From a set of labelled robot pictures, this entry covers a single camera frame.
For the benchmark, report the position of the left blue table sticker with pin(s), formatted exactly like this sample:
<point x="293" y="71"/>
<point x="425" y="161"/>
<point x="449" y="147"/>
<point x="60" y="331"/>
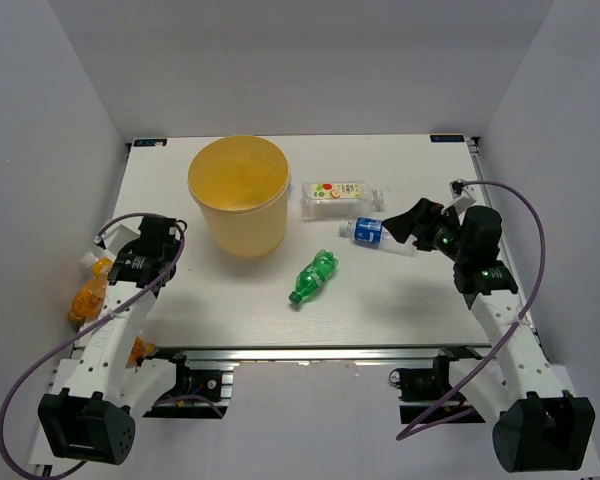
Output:
<point x="149" y="142"/>

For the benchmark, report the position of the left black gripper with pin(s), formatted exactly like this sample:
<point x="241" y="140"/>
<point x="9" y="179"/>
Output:
<point x="174" y="247"/>

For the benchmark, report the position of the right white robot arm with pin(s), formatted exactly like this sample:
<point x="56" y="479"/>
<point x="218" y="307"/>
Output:
<point x="537" y="423"/>

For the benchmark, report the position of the aluminium table rail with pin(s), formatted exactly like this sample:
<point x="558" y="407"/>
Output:
<point x="313" y="354"/>

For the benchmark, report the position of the right blue table sticker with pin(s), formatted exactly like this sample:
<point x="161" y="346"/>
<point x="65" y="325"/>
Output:
<point x="447" y="138"/>

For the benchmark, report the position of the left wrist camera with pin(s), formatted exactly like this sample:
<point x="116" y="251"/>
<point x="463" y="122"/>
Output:
<point x="115" y="238"/>

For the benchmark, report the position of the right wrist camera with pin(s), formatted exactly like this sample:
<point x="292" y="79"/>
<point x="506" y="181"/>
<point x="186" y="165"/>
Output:
<point x="463" y="197"/>

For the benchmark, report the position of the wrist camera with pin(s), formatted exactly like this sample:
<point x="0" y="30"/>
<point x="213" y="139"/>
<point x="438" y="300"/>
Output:
<point x="115" y="238"/>
<point x="463" y="197"/>

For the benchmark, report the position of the orange juice bottle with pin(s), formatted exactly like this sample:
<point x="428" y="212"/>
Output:
<point x="89" y="300"/>

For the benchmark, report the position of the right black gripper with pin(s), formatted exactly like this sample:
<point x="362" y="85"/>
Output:
<point x="422" y="218"/>

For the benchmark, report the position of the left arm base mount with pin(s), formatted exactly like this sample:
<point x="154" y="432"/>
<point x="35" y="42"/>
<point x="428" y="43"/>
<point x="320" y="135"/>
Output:
<point x="210" y="379"/>

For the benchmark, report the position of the blue table sticker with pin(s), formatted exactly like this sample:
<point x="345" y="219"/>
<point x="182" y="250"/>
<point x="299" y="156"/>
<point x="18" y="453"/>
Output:
<point x="447" y="138"/>
<point x="149" y="142"/>

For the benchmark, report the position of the clear bottle apple label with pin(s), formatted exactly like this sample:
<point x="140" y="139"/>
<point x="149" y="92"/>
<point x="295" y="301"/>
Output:
<point x="339" y="200"/>

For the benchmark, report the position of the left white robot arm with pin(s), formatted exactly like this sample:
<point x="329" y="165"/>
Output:
<point x="93" y="417"/>

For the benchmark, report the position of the green plastic bottle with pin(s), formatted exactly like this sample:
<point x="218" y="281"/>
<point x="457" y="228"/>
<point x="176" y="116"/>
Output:
<point x="313" y="277"/>

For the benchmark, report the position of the yellow plastic bin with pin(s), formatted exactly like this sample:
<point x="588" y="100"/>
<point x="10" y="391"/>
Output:
<point x="240" y="184"/>

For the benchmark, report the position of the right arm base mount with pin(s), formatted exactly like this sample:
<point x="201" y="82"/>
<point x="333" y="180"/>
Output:
<point x="420" y="387"/>

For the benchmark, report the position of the clear bottle blue label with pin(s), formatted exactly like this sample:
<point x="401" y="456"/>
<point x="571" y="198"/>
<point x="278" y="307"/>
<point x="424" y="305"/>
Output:
<point x="371" y="234"/>

